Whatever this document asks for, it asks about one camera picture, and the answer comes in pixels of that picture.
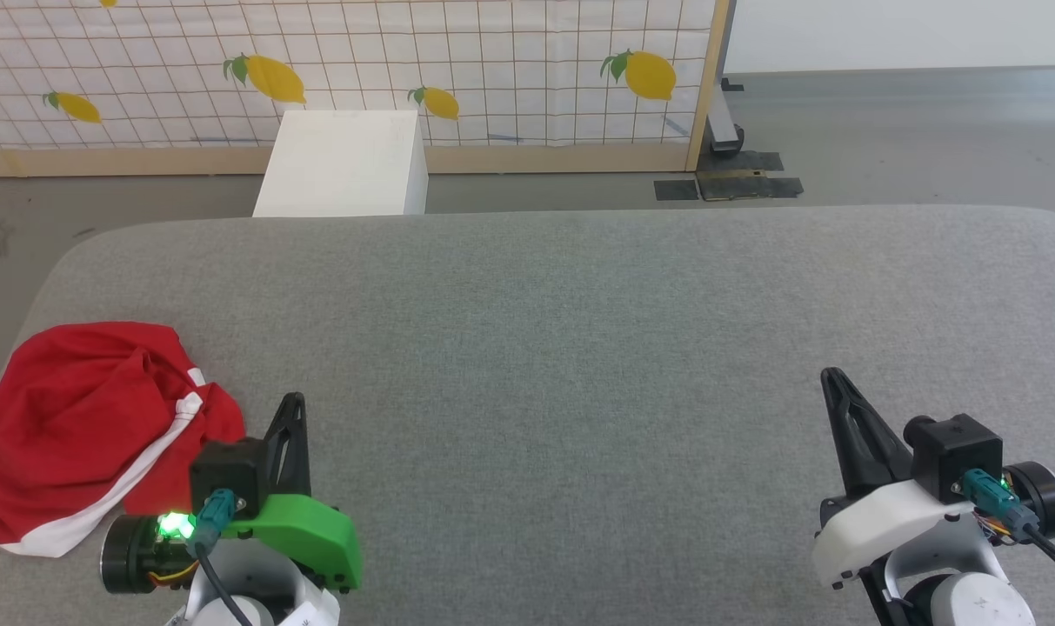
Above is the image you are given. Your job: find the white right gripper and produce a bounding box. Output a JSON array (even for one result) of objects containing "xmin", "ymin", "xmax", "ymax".
[{"xmin": 811, "ymin": 366, "xmax": 973, "ymax": 591}]

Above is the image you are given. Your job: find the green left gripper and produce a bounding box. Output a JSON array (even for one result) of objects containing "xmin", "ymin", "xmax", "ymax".
[{"xmin": 222, "ymin": 392, "xmax": 364, "ymax": 595}]

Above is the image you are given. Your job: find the red shirt with white trim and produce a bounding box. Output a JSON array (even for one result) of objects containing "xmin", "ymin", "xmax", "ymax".
[{"xmin": 0, "ymin": 322, "xmax": 248, "ymax": 558}]

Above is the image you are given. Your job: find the large black floor tape patch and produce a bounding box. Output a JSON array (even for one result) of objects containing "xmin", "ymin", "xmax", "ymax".
[{"xmin": 696, "ymin": 151, "xmax": 805, "ymax": 203}]

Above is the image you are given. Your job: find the white box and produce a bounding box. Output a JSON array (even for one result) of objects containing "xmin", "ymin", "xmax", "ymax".
[{"xmin": 252, "ymin": 109, "xmax": 430, "ymax": 218}]

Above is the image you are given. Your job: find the black metal screen foot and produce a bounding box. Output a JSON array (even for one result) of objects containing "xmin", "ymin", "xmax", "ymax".
[{"xmin": 705, "ymin": 77, "xmax": 747, "ymax": 159}]

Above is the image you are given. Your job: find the lemon-print grid panel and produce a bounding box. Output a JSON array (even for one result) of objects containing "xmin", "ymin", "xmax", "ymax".
[{"xmin": 0, "ymin": 0, "xmax": 738, "ymax": 180}]

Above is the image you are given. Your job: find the lemon print grid screen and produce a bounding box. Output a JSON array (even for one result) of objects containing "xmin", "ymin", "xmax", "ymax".
[{"xmin": 0, "ymin": 0, "xmax": 719, "ymax": 149}]

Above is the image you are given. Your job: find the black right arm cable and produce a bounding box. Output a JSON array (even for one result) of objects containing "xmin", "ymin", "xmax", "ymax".
[{"xmin": 961, "ymin": 469, "xmax": 1055, "ymax": 594}]

